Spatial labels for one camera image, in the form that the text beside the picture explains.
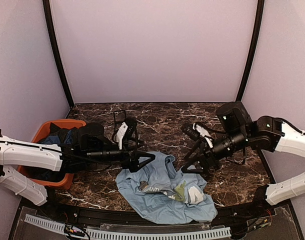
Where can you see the black right frame post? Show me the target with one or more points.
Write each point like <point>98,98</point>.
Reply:
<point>252,49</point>

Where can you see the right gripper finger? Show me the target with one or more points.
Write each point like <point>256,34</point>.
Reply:
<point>193,155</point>
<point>191,169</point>

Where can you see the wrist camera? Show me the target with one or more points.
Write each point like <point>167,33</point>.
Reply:
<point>197,131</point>
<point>125,131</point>

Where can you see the black frame post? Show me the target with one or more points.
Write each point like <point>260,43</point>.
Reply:
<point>252,49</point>
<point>56,52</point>

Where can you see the white slotted cable duct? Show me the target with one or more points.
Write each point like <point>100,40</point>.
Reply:
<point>97,234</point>

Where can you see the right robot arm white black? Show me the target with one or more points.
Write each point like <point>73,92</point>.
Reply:
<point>273,134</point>

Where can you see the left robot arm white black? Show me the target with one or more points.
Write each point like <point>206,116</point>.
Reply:
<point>68,152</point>

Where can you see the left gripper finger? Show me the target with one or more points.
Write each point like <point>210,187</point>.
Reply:
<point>143,154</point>
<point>142,164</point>

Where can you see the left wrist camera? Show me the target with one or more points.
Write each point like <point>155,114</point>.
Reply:
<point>125,131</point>

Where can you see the light blue printed t-shirt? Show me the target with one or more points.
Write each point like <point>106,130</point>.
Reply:
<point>163,195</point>

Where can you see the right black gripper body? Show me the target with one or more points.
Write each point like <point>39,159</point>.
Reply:
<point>212,159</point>

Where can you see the black front table rail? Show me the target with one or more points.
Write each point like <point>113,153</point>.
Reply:
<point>241,218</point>

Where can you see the dark clothes in bin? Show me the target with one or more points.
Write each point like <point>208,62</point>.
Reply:
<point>59,136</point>

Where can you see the orange plastic bin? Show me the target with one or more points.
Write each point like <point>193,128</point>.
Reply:
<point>64,181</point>

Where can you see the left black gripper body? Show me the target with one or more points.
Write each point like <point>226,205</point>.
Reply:
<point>127,163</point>

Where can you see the black left frame post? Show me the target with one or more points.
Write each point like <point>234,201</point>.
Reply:
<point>56,52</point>

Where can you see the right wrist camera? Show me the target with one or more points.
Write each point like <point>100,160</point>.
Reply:
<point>197,131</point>

